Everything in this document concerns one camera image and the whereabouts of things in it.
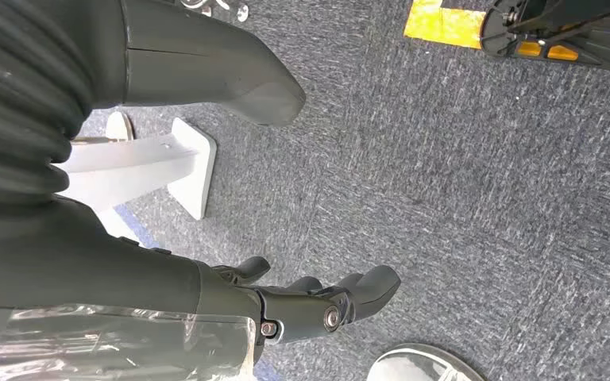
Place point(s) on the clear plastic wrap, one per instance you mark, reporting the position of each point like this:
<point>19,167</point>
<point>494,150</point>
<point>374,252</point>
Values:
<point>100,347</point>

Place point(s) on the black equipment base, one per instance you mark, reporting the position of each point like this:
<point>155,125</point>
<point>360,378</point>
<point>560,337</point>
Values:
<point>573,26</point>

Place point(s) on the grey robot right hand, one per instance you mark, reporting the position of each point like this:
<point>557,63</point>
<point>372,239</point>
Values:
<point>100,263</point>

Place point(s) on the yellow floor tape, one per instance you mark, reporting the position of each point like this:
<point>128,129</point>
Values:
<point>442,23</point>

